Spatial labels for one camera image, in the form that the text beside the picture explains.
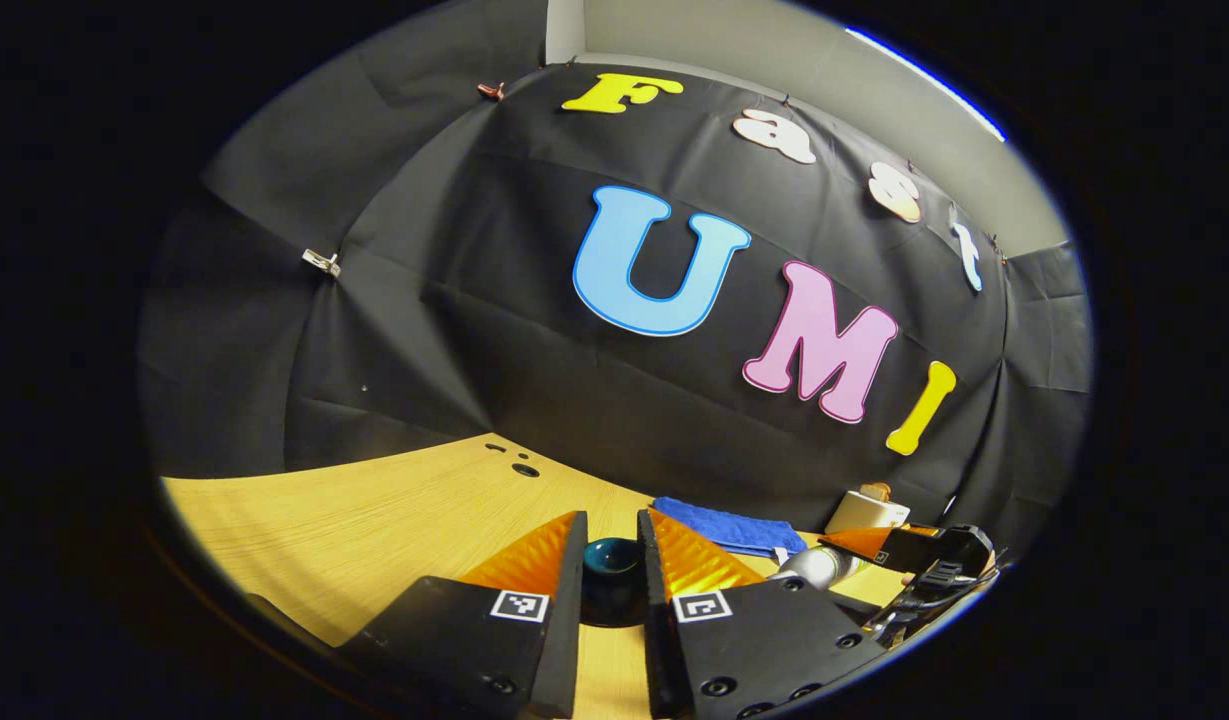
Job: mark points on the white toaster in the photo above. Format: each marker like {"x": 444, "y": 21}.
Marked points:
{"x": 864, "y": 513}

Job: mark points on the silver green water bottle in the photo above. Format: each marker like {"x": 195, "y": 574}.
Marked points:
{"x": 819, "y": 567}

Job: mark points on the teal teacup lid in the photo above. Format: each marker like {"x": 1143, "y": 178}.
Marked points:
{"x": 614, "y": 560}

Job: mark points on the black backdrop cloth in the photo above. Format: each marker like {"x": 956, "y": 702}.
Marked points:
{"x": 474, "y": 300}

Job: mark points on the toast slice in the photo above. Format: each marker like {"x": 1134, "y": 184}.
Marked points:
{"x": 876, "y": 491}

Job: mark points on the red cloth clip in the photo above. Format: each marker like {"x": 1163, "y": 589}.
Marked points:
{"x": 491, "y": 91}

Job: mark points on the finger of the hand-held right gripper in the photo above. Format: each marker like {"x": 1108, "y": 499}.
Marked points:
{"x": 909, "y": 550}

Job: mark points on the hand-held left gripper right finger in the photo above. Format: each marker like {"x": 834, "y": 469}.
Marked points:
{"x": 654, "y": 620}

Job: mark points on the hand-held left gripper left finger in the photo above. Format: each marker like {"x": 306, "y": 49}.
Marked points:
{"x": 570, "y": 620}

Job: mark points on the folded blue towel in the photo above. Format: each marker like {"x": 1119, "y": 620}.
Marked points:
{"x": 734, "y": 527}

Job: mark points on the metal cloth clip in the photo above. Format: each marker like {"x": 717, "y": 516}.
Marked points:
{"x": 322, "y": 263}

